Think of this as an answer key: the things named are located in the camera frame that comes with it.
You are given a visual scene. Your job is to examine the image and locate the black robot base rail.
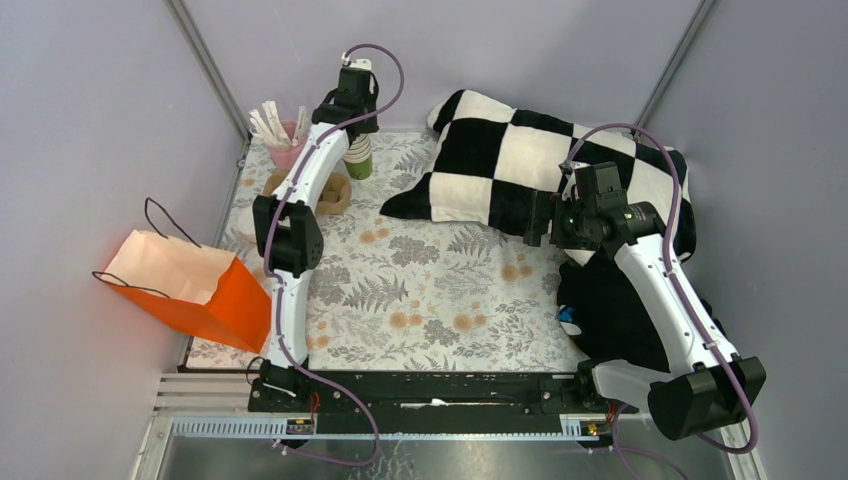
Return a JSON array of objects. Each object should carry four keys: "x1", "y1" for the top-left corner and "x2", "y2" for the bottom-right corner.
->
[{"x1": 247, "y1": 363, "x2": 614, "y2": 437}]

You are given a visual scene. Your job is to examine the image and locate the black white checkered blanket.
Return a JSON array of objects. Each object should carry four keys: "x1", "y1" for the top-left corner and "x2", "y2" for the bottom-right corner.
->
[{"x1": 380, "y1": 90, "x2": 697, "y2": 261}]

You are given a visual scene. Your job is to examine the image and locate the floral patterned table mat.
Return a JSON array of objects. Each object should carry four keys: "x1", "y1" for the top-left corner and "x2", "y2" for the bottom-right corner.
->
[{"x1": 185, "y1": 130, "x2": 591, "y2": 374}]

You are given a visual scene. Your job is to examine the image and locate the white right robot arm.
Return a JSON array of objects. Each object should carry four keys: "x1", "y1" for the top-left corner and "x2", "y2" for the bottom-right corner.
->
[{"x1": 524, "y1": 162, "x2": 766, "y2": 444}]

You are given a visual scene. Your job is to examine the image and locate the orange paper bag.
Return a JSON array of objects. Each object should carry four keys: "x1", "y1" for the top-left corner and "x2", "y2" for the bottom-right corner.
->
[{"x1": 91, "y1": 197, "x2": 271, "y2": 353}]

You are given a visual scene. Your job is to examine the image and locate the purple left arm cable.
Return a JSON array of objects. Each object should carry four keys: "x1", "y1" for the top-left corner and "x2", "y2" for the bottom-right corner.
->
[{"x1": 262, "y1": 43, "x2": 405, "y2": 468}]

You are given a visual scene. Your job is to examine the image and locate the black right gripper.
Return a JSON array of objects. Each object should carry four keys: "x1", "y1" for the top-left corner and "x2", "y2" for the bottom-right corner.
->
[{"x1": 521, "y1": 190, "x2": 598, "y2": 252}]

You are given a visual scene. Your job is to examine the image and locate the brown cardboard cup carrier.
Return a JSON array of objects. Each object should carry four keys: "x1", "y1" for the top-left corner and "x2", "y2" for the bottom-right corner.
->
[{"x1": 262, "y1": 170, "x2": 352, "y2": 216}]

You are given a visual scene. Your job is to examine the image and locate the black cloth bundle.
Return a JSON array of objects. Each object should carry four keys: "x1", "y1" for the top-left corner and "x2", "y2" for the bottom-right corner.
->
[{"x1": 556, "y1": 254, "x2": 727, "y2": 374}]

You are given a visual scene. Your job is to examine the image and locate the pink straw holder cup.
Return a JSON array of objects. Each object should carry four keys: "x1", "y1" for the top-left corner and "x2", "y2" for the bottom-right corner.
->
[{"x1": 266, "y1": 120, "x2": 308, "y2": 170}]

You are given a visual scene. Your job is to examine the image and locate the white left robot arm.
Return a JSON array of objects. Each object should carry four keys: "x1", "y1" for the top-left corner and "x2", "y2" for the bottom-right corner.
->
[{"x1": 248, "y1": 61, "x2": 379, "y2": 414}]

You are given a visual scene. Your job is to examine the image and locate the stack of green paper cups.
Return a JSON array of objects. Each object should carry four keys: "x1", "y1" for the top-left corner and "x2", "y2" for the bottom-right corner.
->
[{"x1": 342, "y1": 134, "x2": 373, "y2": 180}]

